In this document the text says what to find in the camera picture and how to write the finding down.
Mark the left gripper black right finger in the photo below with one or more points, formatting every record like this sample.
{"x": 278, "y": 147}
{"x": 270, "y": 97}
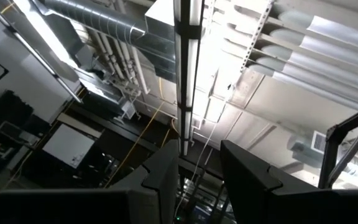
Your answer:
{"x": 291, "y": 205}

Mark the white wall vent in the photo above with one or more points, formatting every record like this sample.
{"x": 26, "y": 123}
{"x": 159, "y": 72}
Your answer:
{"x": 319, "y": 141}

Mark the black overhead light bar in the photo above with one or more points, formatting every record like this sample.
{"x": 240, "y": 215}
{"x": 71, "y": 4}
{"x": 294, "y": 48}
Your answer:
{"x": 185, "y": 77}

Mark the perforated metal strut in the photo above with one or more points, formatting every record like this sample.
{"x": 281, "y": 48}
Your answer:
{"x": 256, "y": 34}

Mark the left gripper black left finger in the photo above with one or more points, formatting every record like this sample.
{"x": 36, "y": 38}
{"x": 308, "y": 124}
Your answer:
{"x": 73, "y": 208}

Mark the white ceiling pipe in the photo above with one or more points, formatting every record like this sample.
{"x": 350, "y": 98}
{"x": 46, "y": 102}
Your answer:
{"x": 107, "y": 56}
{"x": 138, "y": 74}

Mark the silver ventilation duct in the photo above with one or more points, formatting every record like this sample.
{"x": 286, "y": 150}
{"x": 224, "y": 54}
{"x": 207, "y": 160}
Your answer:
{"x": 104, "y": 21}

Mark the long ceiling light fixture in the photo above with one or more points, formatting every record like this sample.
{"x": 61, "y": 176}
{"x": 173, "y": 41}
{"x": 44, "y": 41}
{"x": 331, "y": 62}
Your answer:
{"x": 48, "y": 37}

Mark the white board panel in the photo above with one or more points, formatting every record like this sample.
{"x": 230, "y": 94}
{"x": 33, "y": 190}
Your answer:
{"x": 68, "y": 146}

